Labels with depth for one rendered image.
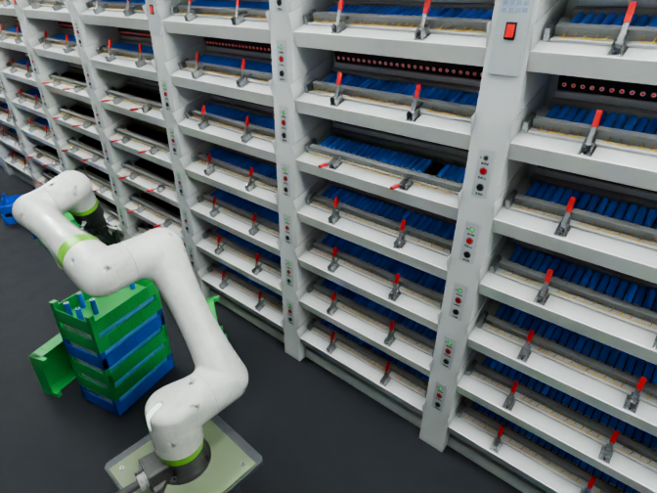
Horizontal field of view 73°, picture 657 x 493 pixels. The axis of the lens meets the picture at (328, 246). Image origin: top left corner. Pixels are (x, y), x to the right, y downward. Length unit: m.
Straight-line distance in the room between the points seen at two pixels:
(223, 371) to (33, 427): 1.00
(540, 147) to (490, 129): 0.12
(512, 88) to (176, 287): 0.96
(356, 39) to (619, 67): 0.63
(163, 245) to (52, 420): 1.05
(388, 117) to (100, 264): 0.84
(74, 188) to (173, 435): 0.81
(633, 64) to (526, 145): 0.25
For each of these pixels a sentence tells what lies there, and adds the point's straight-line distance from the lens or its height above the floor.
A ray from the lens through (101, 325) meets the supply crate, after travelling 1.75.
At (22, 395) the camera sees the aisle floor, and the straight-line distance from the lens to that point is 2.27.
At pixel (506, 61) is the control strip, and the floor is 1.31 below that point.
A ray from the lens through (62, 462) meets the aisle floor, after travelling 1.96.
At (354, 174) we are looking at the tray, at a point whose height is 0.94.
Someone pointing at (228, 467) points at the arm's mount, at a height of 0.29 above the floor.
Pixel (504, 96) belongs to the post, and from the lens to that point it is 1.14.
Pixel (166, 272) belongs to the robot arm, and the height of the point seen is 0.78.
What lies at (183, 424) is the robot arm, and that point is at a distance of 1.24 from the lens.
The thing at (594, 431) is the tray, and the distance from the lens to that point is 1.56.
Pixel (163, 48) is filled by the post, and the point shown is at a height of 1.23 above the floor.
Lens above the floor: 1.43
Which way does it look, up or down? 30 degrees down
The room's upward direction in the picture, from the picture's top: 1 degrees clockwise
